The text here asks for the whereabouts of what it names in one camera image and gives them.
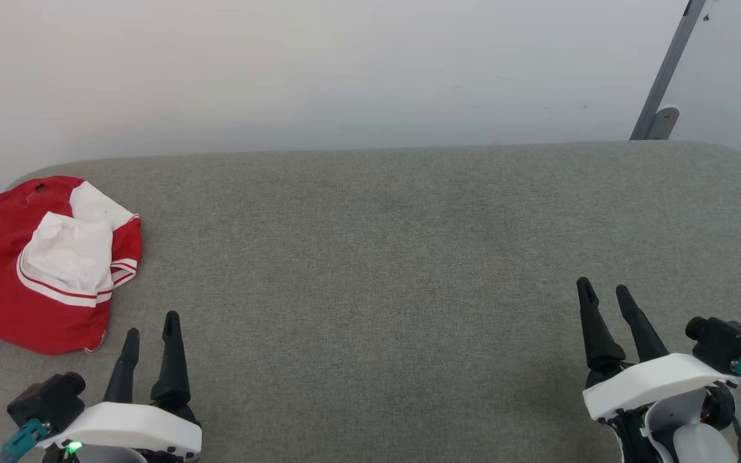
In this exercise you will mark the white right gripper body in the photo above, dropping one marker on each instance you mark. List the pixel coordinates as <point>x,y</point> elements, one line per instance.
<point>653,379</point>

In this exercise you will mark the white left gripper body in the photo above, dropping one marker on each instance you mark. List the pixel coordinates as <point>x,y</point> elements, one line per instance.
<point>126,427</point>

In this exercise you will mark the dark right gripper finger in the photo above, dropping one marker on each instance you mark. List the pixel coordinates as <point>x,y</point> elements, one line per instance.
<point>644,337</point>
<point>599,341</point>

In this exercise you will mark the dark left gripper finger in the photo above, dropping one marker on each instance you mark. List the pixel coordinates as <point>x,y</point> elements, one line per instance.
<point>172,373</point>
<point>123,376</point>

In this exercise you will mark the red white basketball jersey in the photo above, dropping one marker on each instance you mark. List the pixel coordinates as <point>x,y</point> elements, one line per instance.
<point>10,302</point>

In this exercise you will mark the grey fabric sofa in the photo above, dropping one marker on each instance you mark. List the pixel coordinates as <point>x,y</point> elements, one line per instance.
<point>370,276</point>

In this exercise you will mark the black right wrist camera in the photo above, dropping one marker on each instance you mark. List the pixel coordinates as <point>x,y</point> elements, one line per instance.
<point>724,341</point>

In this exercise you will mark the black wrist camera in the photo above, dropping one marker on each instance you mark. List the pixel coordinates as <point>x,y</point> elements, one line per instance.
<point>45,400</point>
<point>724,341</point>

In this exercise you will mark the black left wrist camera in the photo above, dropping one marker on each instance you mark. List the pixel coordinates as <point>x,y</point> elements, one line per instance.
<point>45,400</point>

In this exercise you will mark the round grey metal bracket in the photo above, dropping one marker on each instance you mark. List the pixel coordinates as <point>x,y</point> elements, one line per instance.
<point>665,122</point>

